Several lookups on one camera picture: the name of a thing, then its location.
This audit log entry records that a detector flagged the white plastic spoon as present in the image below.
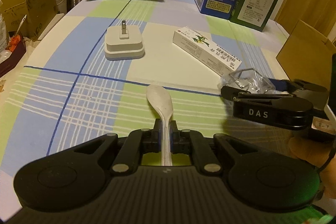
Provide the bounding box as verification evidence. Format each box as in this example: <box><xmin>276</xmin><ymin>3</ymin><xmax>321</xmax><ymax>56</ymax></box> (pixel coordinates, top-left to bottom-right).
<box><xmin>146</xmin><ymin>85</ymin><xmax>173</xmax><ymax>166</ymax></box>

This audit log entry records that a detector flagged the white slim medicine box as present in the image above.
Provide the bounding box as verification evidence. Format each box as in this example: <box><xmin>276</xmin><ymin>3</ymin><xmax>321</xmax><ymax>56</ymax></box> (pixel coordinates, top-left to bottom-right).
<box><xmin>173</xmin><ymin>27</ymin><xmax>242</xmax><ymax>76</ymax></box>

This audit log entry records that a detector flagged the clear plastic blister pack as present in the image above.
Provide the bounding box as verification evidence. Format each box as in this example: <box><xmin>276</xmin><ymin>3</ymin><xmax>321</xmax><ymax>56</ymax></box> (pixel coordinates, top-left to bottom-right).
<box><xmin>218</xmin><ymin>68</ymin><xmax>276</xmax><ymax>94</ymax></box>

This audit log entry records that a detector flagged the right hand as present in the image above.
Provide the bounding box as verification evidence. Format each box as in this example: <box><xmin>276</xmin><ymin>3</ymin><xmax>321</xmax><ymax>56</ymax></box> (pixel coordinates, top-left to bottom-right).
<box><xmin>288</xmin><ymin>136</ymin><xmax>336</xmax><ymax>199</ymax></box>

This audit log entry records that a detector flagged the white power adapter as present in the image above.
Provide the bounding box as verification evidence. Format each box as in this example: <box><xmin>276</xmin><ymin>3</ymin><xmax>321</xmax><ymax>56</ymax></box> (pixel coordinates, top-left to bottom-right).
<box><xmin>104</xmin><ymin>20</ymin><xmax>145</xmax><ymax>61</ymax></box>

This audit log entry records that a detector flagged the brown cardboard box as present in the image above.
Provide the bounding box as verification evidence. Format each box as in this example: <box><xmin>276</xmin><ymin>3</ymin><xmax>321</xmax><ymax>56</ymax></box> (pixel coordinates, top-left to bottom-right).
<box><xmin>276</xmin><ymin>20</ymin><xmax>335</xmax><ymax>89</ymax></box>

